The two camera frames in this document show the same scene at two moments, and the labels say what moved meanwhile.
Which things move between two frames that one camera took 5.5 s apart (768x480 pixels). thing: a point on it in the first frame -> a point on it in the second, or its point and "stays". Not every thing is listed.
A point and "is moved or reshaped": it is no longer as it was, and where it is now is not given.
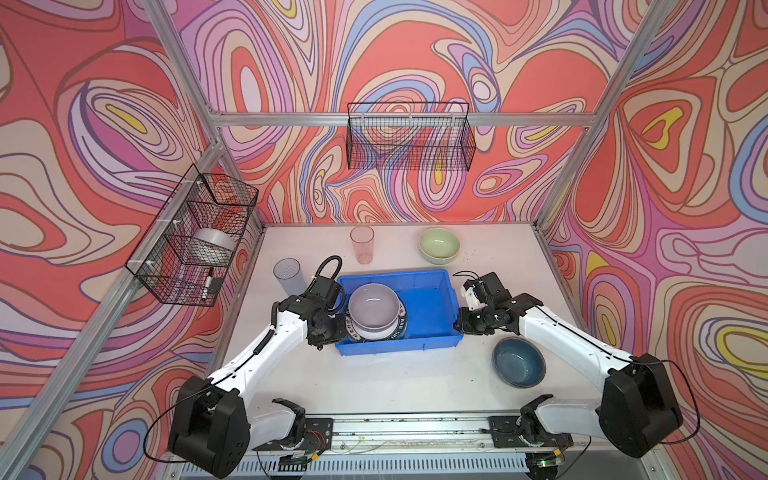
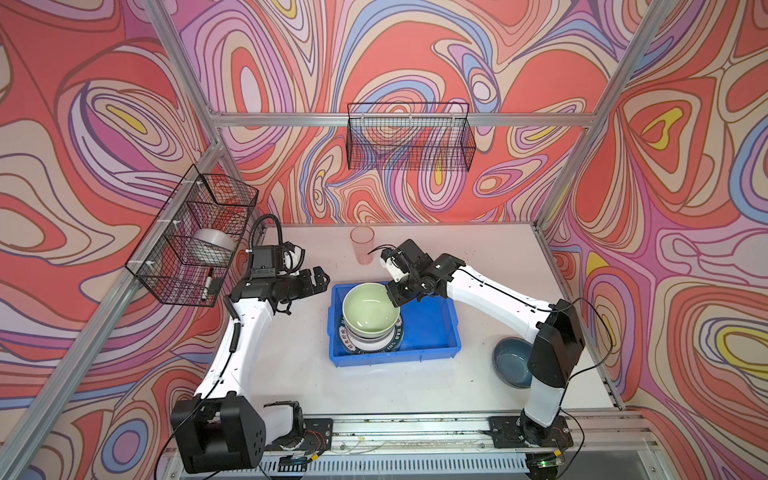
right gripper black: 463,325 -> 395,295
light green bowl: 438,246 -> 369,311
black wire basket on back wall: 410,136 stays
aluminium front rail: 419,434 stays
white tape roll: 210,247 stays
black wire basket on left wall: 184,254 stays
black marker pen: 208,283 stays
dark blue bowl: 518,362 stays
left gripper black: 340,333 -> 306,287
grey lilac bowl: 373,306 -> 370,343
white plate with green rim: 378,335 -> 397,339
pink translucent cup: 362,238 stays
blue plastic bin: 430,298 is moved or reshaped
